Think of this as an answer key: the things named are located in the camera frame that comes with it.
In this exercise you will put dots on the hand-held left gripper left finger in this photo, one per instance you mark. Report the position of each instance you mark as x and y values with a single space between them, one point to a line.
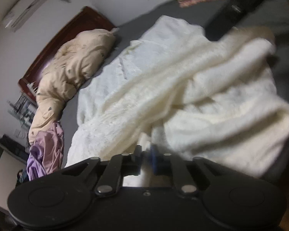
134 166

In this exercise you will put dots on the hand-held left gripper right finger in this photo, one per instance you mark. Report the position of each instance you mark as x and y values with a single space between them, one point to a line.
155 160

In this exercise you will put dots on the white knit cardigan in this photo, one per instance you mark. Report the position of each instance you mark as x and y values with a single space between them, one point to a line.
183 89

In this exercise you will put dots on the pink top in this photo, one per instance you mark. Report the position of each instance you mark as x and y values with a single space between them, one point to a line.
53 144

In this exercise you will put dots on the purple camisole top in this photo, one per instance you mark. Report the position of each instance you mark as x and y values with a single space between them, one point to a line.
36 166

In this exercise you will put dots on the beige heart print duvet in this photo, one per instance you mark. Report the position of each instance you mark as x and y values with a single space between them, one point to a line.
72 65

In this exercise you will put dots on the black upright bag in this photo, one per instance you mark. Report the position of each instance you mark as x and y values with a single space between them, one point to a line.
13 146

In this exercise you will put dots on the white grey striped wardrobe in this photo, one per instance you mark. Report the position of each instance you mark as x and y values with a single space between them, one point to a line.
0 168

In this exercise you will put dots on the dark wooden headboard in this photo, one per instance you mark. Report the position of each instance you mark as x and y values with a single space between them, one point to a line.
62 36

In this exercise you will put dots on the white air conditioner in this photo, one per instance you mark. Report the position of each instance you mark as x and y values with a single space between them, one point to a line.
26 12

